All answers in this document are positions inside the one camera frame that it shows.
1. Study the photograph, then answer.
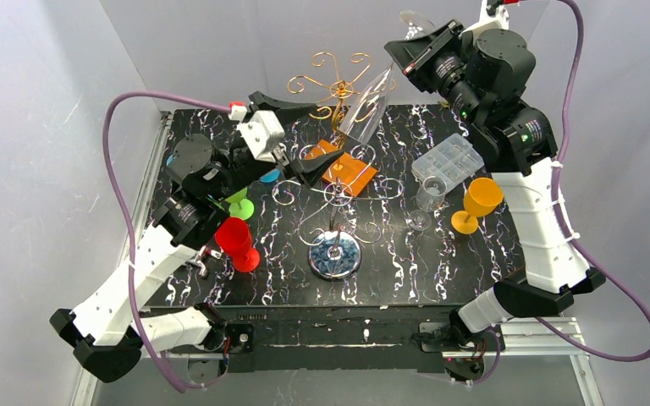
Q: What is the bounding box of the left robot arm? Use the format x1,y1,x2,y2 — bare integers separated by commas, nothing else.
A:
49,92,340,392

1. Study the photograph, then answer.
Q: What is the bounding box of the clear wine glass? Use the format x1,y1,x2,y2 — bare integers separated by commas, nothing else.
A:
406,176,447,231
337,10,435,148

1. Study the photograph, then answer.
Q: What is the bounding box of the chrome faucet tap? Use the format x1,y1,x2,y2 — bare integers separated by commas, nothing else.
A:
185,245,223,279

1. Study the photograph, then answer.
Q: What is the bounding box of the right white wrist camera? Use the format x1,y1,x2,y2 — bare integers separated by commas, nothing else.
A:
465,0,510,36

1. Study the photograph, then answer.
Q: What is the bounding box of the green wine glass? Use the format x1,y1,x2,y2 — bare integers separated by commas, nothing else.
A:
225,188,255,221

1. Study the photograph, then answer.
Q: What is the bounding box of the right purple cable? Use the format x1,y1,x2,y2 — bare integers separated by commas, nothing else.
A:
518,0,650,385

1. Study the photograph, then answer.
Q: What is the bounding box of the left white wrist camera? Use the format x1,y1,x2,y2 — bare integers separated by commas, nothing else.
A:
228,101,284,163

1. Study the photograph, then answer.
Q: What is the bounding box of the red wine glass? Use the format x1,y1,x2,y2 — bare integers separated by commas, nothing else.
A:
215,217,260,273

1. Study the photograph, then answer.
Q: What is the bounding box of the orange wooden rack base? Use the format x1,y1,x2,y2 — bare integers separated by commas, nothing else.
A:
298,140,377,197

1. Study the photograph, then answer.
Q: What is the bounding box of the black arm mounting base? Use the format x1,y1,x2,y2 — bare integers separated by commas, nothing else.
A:
170,304,505,387

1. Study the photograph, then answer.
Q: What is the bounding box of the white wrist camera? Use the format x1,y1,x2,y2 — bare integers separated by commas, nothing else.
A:
228,101,284,163
465,0,510,36

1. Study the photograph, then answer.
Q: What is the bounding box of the clear wine glass front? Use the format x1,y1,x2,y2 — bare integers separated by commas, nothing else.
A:
406,176,447,231

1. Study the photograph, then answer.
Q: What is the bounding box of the silver wire glass rack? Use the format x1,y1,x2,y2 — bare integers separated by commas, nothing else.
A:
296,172,405,282

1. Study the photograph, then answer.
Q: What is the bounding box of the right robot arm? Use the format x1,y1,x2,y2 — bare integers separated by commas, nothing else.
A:
385,20,606,337

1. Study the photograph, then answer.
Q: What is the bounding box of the yellow orange wine glass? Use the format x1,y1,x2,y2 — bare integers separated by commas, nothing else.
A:
451,178,504,235

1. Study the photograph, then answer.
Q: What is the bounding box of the gold wire glass rack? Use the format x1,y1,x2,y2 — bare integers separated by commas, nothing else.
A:
286,52,372,136

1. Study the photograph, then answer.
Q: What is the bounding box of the clear plastic screw box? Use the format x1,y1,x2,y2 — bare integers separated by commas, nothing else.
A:
411,134,484,194

